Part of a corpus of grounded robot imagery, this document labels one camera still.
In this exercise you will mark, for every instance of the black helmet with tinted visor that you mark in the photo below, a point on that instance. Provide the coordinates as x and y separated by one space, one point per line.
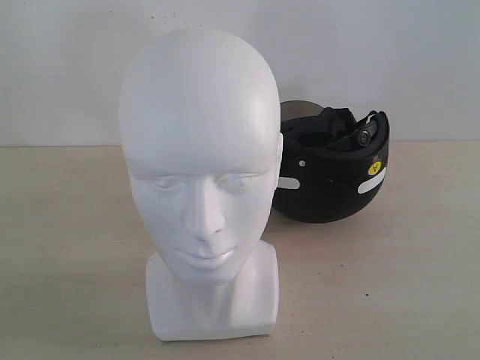
333 164

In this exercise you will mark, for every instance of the white mannequin head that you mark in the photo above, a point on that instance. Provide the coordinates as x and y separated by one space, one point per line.
199 121

